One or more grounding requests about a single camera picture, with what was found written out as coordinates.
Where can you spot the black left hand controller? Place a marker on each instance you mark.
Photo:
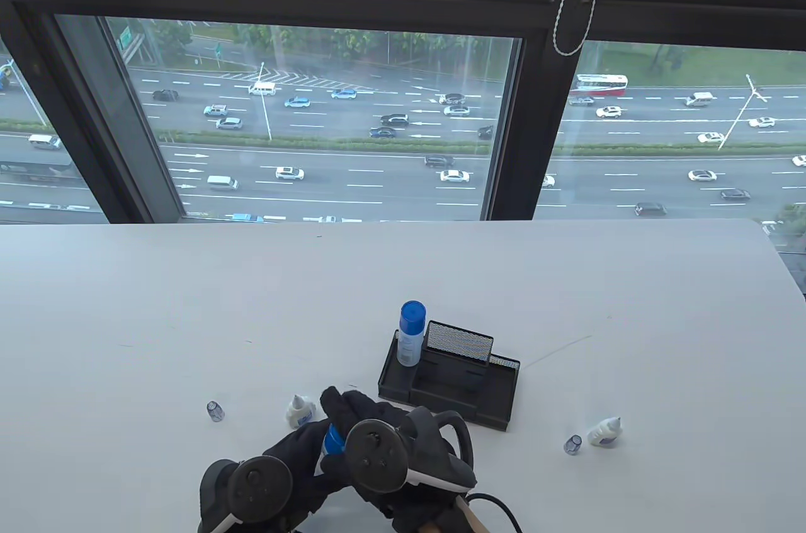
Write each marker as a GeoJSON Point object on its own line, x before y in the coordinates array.
{"type": "Point", "coordinates": [260, 489]}

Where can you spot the black mesh desk organizer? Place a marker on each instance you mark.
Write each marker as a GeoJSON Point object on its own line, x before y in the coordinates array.
{"type": "Point", "coordinates": [453, 388]}

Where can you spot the person's left hand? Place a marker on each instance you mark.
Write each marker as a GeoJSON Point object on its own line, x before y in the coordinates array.
{"type": "Point", "coordinates": [296, 451]}

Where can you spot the person's right hand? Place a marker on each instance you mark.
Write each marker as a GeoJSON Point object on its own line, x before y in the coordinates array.
{"type": "Point", "coordinates": [359, 407]}

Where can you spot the black window frame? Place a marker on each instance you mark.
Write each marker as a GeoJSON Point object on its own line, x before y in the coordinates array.
{"type": "Point", "coordinates": [535, 117]}

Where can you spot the white tall glue bottle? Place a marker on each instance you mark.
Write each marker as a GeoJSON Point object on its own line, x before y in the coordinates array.
{"type": "Point", "coordinates": [409, 347]}

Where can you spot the person's right forearm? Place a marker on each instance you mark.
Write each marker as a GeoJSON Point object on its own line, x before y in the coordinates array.
{"type": "Point", "coordinates": [473, 520]}

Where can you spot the blue bottle cap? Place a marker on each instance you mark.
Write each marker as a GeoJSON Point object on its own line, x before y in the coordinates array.
{"type": "Point", "coordinates": [332, 440]}
{"type": "Point", "coordinates": [412, 314]}

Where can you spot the small clear cap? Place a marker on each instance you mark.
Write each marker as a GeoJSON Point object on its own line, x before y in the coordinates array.
{"type": "Point", "coordinates": [215, 412]}
{"type": "Point", "coordinates": [573, 444]}

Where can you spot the small white correction fluid bottle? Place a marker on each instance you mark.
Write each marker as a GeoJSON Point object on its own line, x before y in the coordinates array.
{"type": "Point", "coordinates": [603, 433]}
{"type": "Point", "coordinates": [301, 413]}

